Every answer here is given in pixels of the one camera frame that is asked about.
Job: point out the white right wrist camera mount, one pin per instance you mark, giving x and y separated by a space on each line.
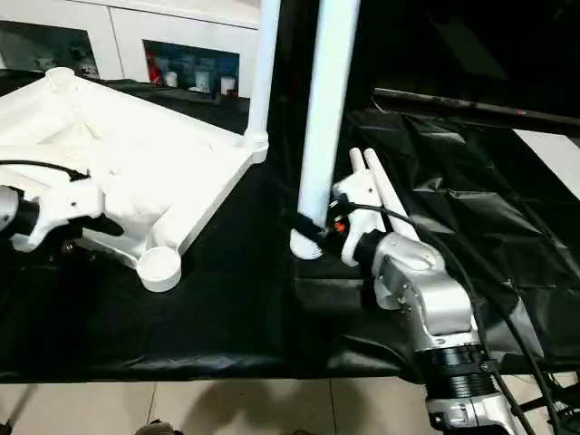
362 199

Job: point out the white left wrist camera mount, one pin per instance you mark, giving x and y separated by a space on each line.
72 199

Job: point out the white paper sheet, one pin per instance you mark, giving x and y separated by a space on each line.
555 154

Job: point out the white plastic table top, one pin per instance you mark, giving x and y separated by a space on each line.
136 158

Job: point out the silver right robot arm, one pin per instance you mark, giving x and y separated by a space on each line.
421 290

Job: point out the white plastic table leg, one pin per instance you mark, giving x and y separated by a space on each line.
326 113
265 68
383 181
357 161

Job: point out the long black rod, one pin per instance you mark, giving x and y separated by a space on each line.
489 111

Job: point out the white glass-door cabinet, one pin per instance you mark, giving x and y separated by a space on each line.
136 27

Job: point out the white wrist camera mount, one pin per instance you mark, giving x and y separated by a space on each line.
362 199
72 199

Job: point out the black metal stand leg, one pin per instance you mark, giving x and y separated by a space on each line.
532 402

